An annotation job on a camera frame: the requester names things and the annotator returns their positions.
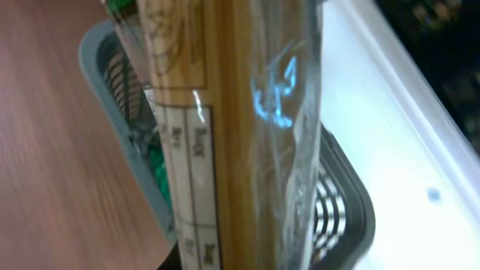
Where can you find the orange biscuit package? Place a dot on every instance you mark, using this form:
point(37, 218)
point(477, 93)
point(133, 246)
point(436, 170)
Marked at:
point(236, 95)

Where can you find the grey plastic basket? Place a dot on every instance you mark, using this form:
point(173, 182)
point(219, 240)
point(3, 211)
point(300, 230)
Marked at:
point(344, 219)

